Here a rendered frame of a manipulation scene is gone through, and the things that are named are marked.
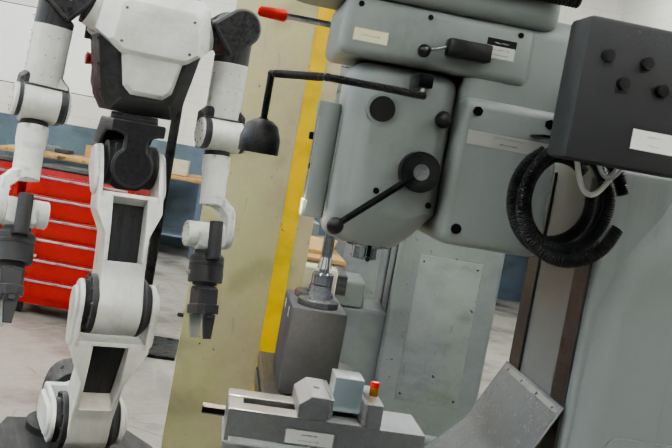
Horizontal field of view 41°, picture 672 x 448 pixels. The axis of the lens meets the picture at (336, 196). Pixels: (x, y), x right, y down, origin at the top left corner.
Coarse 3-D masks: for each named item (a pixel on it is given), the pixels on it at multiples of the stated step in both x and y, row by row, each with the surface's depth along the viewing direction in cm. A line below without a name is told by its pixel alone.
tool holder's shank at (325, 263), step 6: (324, 240) 194; (330, 240) 194; (324, 246) 194; (330, 246) 194; (324, 252) 194; (330, 252) 194; (324, 258) 194; (330, 258) 194; (318, 264) 195; (324, 264) 194; (330, 264) 194; (324, 270) 194
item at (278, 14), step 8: (264, 8) 168; (272, 8) 169; (264, 16) 169; (272, 16) 169; (280, 16) 169; (288, 16) 169; (296, 16) 170; (304, 16) 170; (320, 24) 170; (328, 24) 170
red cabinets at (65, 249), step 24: (0, 168) 597; (48, 168) 597; (72, 168) 626; (48, 192) 597; (72, 192) 597; (120, 192) 596; (144, 192) 628; (72, 216) 597; (48, 240) 598; (72, 240) 598; (48, 264) 599; (72, 264) 599; (24, 288) 600; (48, 288) 600
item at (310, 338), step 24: (288, 312) 194; (312, 312) 189; (336, 312) 191; (288, 336) 189; (312, 336) 190; (336, 336) 190; (288, 360) 190; (312, 360) 190; (336, 360) 191; (288, 384) 190
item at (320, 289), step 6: (312, 276) 194; (312, 282) 194; (318, 282) 193; (324, 282) 193; (330, 282) 194; (312, 288) 194; (318, 288) 193; (324, 288) 193; (330, 288) 194; (312, 294) 194; (318, 294) 193; (324, 294) 193; (330, 294) 195; (318, 300) 193; (324, 300) 194
